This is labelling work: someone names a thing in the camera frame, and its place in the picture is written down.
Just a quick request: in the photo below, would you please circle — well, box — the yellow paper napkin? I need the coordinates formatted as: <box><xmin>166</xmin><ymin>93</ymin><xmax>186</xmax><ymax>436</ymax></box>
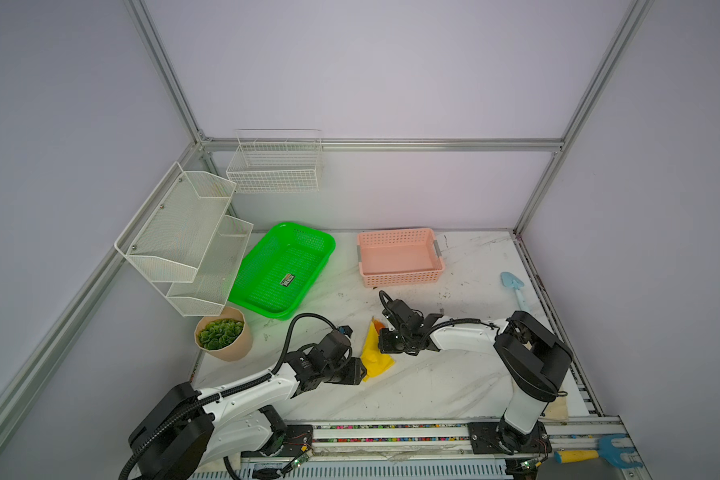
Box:
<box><xmin>360</xmin><ymin>320</ymin><xmax>395</xmax><ymax>380</ymax></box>

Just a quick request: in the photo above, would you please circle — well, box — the pink plastic basket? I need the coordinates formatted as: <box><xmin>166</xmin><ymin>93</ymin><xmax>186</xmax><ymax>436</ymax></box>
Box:
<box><xmin>357</xmin><ymin>228</ymin><xmax>445</xmax><ymax>288</ymax></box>

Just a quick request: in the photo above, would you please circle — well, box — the green plastic basket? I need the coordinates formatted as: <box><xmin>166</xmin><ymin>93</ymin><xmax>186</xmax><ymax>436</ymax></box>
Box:
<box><xmin>228</xmin><ymin>222</ymin><xmax>336</xmax><ymax>320</ymax></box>

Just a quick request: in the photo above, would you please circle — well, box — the orange plastic spoon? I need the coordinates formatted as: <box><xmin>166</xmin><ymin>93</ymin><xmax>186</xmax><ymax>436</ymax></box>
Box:
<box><xmin>372</xmin><ymin>318</ymin><xmax>385</xmax><ymax>333</ymax></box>

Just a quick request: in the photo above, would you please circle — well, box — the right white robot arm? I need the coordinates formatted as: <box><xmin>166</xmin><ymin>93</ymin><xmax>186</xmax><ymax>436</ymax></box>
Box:
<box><xmin>378</xmin><ymin>290</ymin><xmax>573</xmax><ymax>455</ymax></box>

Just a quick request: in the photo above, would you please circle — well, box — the small black item in basket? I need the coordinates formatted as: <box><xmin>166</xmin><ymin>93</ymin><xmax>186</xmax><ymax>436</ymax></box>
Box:
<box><xmin>280</xmin><ymin>274</ymin><xmax>295</xmax><ymax>287</ymax></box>

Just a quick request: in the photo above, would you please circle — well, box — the potted green succulent plant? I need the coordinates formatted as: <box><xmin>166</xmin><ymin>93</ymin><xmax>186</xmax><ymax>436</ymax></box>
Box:
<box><xmin>194</xmin><ymin>307</ymin><xmax>253</xmax><ymax>362</ymax></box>

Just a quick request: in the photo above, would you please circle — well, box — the light blue garden trowel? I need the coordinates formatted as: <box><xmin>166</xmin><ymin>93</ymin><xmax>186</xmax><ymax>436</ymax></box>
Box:
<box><xmin>500</xmin><ymin>271</ymin><xmax>531</xmax><ymax>313</ymax></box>

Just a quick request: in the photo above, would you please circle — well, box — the right beige work glove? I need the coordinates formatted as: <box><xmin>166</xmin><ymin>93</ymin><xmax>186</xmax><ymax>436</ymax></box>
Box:
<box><xmin>543</xmin><ymin>396</ymin><xmax>569</xmax><ymax>422</ymax></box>

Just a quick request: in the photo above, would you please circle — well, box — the white mesh two-tier shelf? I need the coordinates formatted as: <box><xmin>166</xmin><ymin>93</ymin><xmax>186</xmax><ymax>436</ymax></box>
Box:
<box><xmin>114</xmin><ymin>163</ymin><xmax>253</xmax><ymax>317</ymax></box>

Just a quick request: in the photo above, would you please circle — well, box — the blue yellow garden fork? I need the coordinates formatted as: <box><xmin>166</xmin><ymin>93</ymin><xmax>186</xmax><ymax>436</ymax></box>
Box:
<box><xmin>554</xmin><ymin>434</ymin><xmax>643</xmax><ymax>469</ymax></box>

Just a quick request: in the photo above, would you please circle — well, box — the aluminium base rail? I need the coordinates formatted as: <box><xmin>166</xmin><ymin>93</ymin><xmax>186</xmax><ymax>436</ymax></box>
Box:
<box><xmin>191</xmin><ymin>415</ymin><xmax>652</xmax><ymax>480</ymax></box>

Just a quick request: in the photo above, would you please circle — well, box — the white wire wall basket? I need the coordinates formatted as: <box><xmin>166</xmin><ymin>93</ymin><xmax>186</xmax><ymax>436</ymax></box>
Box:
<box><xmin>226</xmin><ymin>129</ymin><xmax>323</xmax><ymax>194</ymax></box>

